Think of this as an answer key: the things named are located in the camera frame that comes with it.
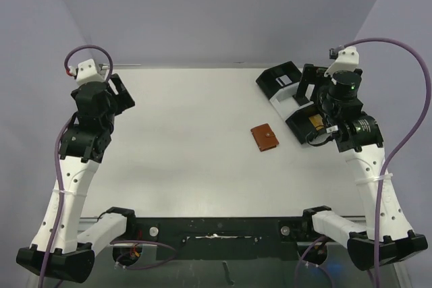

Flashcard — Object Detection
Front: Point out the black white three-bin tray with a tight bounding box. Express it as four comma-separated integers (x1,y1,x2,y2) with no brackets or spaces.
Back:
256,61,333,147

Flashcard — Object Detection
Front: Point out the brown leather card holder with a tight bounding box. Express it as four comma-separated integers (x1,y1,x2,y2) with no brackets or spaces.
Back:
250,123,279,152

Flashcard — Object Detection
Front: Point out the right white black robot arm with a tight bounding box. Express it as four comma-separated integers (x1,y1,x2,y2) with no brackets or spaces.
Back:
286,64,428,271

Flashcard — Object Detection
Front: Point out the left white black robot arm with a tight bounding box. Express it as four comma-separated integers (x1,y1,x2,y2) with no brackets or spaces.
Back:
16,74,138,283

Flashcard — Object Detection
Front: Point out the silver white card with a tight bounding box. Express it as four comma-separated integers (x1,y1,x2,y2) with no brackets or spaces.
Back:
275,75,292,87

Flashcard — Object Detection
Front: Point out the gold credit card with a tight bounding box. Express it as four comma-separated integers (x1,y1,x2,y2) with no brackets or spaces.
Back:
308,114,325,131

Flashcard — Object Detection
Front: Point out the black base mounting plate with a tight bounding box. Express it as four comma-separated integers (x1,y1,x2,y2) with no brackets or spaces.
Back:
113,217,320,261

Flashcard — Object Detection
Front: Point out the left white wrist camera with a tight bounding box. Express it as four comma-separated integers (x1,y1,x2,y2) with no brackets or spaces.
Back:
68,59,104,86

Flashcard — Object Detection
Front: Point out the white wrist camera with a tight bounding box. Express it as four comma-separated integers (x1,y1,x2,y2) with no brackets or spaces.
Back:
68,59,104,86
324,46,360,77

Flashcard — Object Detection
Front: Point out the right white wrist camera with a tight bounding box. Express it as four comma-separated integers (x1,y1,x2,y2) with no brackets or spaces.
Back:
324,46,360,77

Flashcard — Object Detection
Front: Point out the aluminium front rail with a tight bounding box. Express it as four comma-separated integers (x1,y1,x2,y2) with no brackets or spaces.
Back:
76,215,369,227

